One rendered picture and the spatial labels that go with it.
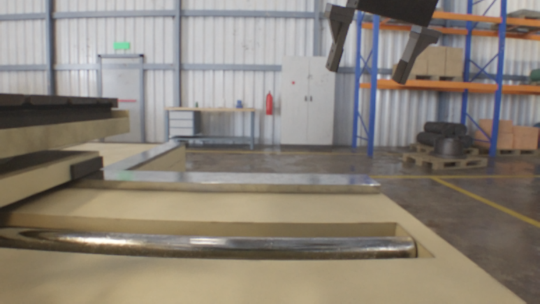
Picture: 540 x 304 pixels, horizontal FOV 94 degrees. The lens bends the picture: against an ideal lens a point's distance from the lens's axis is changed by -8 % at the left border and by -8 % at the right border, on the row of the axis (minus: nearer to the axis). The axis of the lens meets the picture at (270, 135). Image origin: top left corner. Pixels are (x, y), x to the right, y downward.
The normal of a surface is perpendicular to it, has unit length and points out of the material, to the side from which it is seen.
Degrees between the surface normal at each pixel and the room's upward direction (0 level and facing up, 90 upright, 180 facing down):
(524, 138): 90
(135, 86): 90
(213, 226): 90
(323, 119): 90
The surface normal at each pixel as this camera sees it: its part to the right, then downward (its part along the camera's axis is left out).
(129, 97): 0.02, 0.11
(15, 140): 1.00, 0.02
